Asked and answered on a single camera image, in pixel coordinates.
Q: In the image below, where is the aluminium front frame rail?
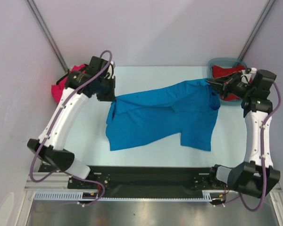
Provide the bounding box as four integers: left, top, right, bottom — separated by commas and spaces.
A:
25, 172, 282, 191

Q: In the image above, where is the right aluminium corner post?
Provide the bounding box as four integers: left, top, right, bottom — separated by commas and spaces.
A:
237, 0, 277, 60

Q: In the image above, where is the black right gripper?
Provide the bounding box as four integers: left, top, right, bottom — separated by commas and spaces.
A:
205, 71, 254, 99

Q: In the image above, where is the grey slotted cable duct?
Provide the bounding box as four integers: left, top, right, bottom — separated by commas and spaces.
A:
34, 191, 225, 202

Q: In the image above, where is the red t shirt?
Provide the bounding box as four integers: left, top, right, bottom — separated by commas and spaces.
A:
210, 65, 252, 102

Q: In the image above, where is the pink folded t shirt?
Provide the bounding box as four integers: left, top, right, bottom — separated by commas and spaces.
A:
51, 64, 87, 103

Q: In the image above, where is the teal plastic basket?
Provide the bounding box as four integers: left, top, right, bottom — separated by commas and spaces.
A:
208, 57, 252, 106

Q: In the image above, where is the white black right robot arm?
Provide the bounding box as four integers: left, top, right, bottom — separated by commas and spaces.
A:
206, 68, 280, 198

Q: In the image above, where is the blue t shirt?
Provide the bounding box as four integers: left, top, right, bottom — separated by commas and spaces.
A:
106, 79, 221, 151

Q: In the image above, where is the left aluminium corner post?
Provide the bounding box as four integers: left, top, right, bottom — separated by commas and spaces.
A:
25, 0, 69, 72

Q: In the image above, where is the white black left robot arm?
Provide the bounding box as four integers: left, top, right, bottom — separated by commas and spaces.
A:
27, 56, 116, 188

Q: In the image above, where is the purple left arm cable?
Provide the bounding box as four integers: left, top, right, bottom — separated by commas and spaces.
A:
29, 49, 113, 209

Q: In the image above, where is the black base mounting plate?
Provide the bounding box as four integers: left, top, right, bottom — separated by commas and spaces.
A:
37, 165, 267, 199

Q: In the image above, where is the aluminium corner post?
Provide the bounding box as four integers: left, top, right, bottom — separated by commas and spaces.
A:
237, 0, 277, 60
25, 0, 69, 72

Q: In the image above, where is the black folded t shirt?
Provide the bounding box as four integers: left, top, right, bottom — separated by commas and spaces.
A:
56, 63, 90, 86

